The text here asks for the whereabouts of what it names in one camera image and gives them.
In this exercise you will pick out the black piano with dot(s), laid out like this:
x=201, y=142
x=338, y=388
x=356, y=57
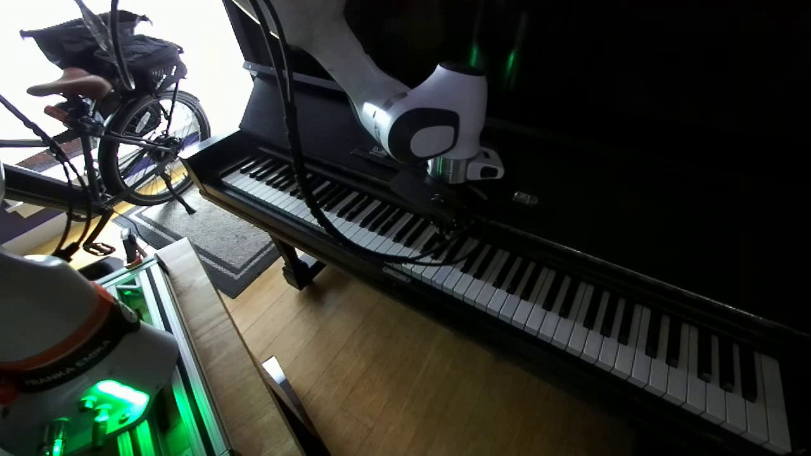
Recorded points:
x=590, y=212

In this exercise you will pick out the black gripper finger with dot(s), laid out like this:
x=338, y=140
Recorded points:
x=464, y=239
x=439, y=236

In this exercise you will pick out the robot cart with green light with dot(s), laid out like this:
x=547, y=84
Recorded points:
x=181, y=397

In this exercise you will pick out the black bicycle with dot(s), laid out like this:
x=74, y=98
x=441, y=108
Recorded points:
x=153, y=142

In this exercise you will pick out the long wooden bench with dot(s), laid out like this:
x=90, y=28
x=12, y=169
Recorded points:
x=210, y=337

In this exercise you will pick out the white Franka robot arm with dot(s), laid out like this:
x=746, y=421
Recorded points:
x=439, y=109

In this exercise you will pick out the black bicycle bag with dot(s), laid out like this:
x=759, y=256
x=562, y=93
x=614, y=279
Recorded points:
x=142, y=52

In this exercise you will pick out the grey door mat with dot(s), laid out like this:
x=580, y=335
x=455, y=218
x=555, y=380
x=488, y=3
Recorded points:
x=210, y=236

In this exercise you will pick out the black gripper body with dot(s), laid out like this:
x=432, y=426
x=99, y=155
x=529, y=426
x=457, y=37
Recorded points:
x=446, y=199

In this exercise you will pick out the black metal bar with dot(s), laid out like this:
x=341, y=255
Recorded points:
x=40, y=189

